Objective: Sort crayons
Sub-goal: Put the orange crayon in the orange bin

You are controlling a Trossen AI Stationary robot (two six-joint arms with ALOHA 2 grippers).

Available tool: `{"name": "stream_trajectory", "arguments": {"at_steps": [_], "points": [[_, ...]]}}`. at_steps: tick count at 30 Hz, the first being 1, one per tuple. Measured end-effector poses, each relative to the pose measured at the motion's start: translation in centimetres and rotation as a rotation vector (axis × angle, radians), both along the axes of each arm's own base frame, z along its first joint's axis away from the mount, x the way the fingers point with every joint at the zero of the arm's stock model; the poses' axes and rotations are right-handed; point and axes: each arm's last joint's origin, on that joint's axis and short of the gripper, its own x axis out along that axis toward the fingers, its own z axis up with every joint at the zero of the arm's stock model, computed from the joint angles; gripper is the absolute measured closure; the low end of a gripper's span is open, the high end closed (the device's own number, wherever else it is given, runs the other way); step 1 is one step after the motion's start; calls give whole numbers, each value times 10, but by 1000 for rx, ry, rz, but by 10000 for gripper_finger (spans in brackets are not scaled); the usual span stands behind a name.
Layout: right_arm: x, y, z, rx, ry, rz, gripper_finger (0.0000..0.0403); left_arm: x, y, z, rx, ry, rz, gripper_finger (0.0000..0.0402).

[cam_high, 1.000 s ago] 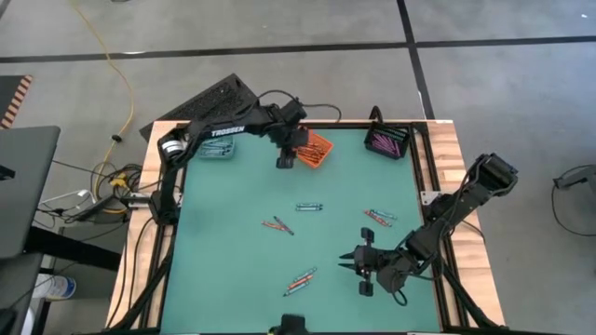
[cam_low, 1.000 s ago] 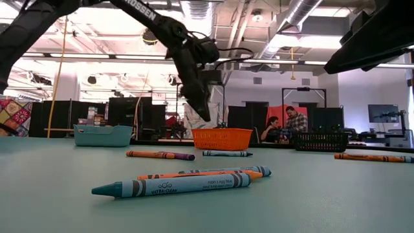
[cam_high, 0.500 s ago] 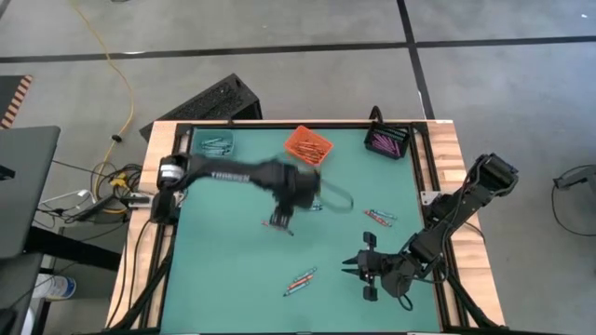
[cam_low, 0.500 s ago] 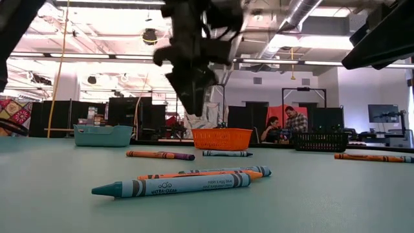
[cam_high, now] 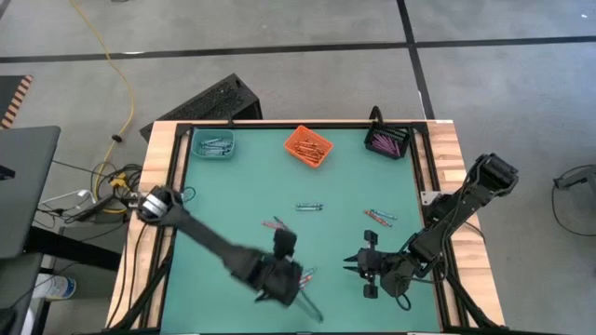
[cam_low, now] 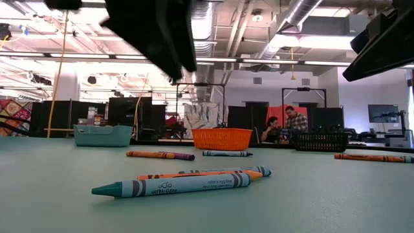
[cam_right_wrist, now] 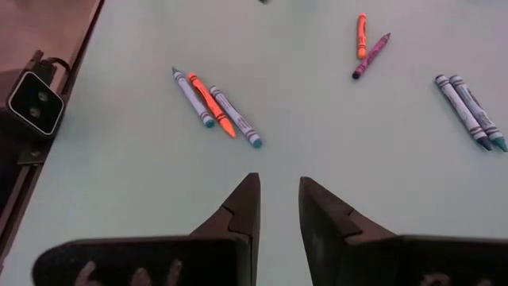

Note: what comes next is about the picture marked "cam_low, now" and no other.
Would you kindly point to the colourful patchwork quilt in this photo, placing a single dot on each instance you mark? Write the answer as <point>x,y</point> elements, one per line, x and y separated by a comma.
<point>14,110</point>

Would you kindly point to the black partition panel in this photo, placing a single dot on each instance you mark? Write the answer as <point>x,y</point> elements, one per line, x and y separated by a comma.
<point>126,111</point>
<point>326,118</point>
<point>39,116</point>
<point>246,119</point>

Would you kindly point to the black plastic basket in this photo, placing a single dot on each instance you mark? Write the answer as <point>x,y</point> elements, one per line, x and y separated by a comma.
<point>320,142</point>

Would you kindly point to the dark wall monitor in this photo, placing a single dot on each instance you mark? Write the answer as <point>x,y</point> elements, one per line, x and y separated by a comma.
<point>381,113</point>

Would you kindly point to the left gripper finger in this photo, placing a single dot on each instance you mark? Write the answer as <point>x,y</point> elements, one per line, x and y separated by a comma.
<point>187,39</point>
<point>152,32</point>

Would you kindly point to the grey background workstation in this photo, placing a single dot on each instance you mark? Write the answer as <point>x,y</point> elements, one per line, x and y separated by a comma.
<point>399,139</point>

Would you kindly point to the teal plastic bin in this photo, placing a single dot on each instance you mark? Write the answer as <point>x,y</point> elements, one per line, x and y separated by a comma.
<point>103,137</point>

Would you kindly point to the silver spiral duct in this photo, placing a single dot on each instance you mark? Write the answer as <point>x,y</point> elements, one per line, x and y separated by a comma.
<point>300,13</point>
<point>203,48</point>

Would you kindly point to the person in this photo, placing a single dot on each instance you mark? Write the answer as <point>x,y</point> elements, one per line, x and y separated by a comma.
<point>271,129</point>
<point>296,121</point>

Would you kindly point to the black metal stand frame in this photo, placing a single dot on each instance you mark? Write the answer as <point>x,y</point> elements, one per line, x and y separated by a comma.
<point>200,84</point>
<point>304,88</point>

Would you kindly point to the stacked small boxes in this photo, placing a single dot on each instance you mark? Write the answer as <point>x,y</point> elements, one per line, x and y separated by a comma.
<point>97,119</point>

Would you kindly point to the white patterned cloth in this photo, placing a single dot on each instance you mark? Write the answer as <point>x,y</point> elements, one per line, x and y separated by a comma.
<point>202,118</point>

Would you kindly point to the red cloth curtain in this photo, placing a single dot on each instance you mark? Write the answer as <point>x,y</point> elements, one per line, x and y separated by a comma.
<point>275,111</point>

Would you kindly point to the long ceiling light strip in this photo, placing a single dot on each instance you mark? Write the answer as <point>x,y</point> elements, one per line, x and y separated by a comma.
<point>258,61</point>

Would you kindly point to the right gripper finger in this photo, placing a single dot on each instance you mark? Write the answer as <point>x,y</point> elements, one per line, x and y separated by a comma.
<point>388,48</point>
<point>368,34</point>

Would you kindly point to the orange plastic basket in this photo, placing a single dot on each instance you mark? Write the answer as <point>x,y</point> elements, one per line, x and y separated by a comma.
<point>221,139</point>

